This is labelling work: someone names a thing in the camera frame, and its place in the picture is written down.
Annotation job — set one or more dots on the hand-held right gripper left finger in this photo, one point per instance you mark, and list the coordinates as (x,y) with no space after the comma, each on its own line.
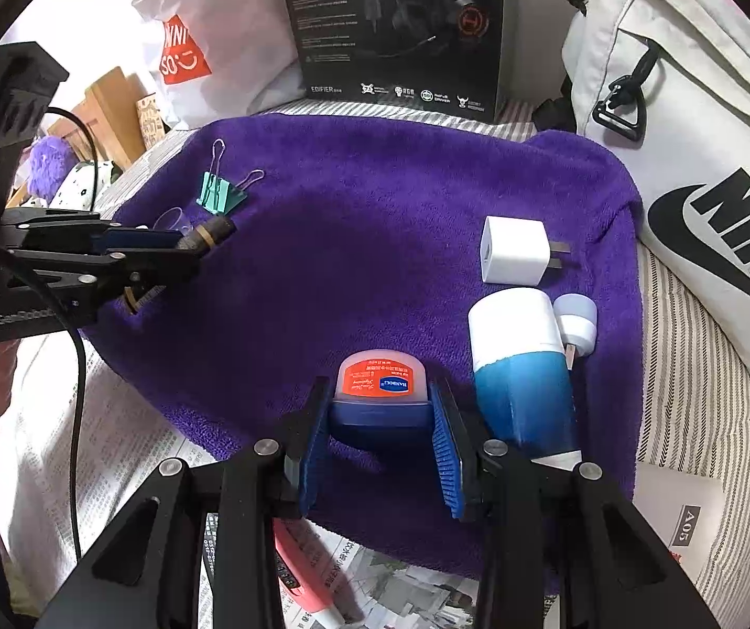
(312,458)

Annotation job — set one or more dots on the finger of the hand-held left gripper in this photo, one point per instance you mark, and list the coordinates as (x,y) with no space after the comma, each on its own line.
(142,239)
(152,265)

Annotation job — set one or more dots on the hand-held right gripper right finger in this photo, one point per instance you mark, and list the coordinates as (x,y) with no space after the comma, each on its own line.
(447,458)

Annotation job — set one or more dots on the small clear plastic cup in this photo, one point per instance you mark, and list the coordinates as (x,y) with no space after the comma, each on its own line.
(171,219)

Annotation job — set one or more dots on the dark bottle with gold cap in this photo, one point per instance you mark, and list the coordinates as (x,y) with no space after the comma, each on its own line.
(214,230)

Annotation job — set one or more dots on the small blue jar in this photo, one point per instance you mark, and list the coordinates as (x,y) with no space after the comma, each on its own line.
(381,383)

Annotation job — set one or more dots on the blue and white bottle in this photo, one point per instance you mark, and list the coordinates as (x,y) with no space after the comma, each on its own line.
(525,393)

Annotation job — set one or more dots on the white spotted plush toy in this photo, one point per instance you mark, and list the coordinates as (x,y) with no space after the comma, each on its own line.
(80,187)

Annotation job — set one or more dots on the teal binder clip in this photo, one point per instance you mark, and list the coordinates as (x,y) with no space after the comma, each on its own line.
(217,193)

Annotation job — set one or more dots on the pink marker pen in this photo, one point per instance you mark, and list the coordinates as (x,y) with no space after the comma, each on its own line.
(302,570)

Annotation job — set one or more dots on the brown printed box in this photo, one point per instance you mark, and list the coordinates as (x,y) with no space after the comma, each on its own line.
(150,121)

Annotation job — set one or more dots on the purple fluffy toy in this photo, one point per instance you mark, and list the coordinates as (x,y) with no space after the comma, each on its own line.
(47,164)

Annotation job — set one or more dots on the newspaper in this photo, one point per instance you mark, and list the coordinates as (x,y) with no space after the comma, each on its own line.
(375,576)

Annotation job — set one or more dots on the purple towel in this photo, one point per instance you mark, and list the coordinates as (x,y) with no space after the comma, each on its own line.
(361,262)

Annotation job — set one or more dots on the white shopping bag, red label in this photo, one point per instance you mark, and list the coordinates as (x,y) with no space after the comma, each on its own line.
(230,46)

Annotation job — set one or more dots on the white USB charger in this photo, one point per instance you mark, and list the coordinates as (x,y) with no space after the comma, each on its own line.
(512,252)

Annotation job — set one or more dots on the white card A05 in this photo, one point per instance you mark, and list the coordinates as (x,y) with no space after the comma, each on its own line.
(682,504)

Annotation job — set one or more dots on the striped bed sheet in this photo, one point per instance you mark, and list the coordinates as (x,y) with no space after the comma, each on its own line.
(676,341)

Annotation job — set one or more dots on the black headphone box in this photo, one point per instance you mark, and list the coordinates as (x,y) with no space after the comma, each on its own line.
(348,26)

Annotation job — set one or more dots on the white waist bag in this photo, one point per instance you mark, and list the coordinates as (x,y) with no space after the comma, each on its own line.
(709,111)

